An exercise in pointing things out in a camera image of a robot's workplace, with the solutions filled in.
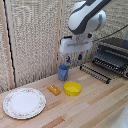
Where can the wooden post with black strip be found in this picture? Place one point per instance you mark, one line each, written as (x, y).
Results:
(7, 46)

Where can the orange rectangular block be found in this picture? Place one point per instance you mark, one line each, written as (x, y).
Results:
(53, 90)

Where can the plain wooden post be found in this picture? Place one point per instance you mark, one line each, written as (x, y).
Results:
(59, 26)

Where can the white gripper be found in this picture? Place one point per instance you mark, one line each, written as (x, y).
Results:
(76, 45)

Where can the blue plastic cup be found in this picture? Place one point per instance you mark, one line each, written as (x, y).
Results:
(63, 72)

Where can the yellow plastic bowl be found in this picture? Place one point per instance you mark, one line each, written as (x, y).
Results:
(72, 88)

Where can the white floral-rim plate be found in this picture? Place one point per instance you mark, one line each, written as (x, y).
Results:
(24, 103)

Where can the black dish rack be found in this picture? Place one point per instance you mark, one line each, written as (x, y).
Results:
(112, 55)

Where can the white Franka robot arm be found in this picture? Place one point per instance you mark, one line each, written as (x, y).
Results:
(87, 16)

